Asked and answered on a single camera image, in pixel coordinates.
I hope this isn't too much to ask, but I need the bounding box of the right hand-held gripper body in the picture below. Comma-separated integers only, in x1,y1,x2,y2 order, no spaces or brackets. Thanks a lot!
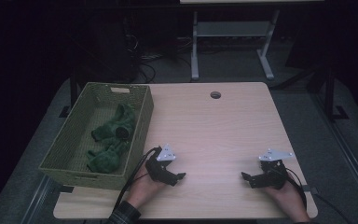
258,147,295,190

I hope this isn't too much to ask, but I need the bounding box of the green woven basket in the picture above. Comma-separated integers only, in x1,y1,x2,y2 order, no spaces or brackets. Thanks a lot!
38,81,155,191

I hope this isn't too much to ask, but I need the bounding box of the black table bracket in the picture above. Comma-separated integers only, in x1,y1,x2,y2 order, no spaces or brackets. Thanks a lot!
54,185,75,194

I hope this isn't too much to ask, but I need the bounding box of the tangle of floor cables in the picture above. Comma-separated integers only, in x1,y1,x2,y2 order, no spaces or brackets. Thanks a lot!
123,33,200,84

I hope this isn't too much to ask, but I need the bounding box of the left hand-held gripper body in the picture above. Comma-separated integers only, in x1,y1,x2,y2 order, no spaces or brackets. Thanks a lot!
145,143,179,187

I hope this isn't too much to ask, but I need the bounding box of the grey table bracket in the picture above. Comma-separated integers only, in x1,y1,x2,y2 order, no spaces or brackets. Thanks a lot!
302,184,320,196

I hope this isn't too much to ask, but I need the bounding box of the green plush garment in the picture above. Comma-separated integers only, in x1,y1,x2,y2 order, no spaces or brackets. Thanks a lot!
86,103,137,175

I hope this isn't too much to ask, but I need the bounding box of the black table stand post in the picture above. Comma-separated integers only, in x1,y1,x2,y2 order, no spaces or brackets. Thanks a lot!
323,65,351,122

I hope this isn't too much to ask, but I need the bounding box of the grey metal stand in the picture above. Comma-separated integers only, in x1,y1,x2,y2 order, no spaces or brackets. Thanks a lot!
190,8,282,81

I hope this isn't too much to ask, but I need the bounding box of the metal floor rail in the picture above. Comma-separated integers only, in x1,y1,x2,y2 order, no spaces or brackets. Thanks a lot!
21,175,56,224
310,90,358,207

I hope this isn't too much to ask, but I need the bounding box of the person's left hand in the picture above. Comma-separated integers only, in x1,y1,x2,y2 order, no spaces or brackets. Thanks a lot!
126,163,170,209

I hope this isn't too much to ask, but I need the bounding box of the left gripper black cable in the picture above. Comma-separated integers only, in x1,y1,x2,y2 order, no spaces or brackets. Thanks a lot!
114,146,163,217

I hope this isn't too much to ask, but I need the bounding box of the person's right hand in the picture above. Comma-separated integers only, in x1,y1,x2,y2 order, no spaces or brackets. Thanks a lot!
264,173,311,224

